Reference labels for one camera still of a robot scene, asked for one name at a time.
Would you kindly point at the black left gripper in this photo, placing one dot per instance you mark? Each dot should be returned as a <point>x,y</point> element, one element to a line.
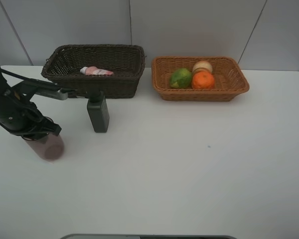
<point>26,122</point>

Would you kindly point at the translucent pink plastic cup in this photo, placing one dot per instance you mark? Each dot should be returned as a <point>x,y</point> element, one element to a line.
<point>48,147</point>

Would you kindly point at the dark green square bottle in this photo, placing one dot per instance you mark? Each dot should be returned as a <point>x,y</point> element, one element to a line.
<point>98,111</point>

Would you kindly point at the pink lotion bottle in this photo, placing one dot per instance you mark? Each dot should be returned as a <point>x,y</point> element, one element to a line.
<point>95,71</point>

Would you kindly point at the green lime fruit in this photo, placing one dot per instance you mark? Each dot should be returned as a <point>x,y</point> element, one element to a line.
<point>180,79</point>

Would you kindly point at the orange mandarin fruit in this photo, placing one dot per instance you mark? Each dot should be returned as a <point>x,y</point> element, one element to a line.
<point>203,80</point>

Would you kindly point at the red yellow peach fruit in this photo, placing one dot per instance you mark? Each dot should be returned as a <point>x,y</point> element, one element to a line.
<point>202,66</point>

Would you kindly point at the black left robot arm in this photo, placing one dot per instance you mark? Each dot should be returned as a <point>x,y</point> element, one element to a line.
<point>9,79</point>

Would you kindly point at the dark brown wicker basket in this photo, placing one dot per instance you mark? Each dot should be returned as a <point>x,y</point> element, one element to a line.
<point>127,62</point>

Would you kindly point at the orange wicker basket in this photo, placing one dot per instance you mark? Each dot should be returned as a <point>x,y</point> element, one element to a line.
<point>229,79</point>

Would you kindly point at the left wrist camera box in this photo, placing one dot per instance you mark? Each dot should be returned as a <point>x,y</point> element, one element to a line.
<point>26,89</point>

